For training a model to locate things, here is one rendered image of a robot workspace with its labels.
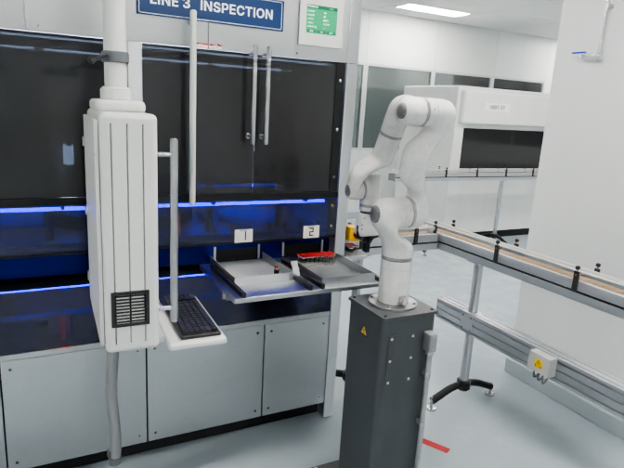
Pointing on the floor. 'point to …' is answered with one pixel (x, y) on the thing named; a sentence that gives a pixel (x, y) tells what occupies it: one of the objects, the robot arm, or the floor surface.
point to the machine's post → (342, 199)
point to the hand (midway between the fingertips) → (366, 247)
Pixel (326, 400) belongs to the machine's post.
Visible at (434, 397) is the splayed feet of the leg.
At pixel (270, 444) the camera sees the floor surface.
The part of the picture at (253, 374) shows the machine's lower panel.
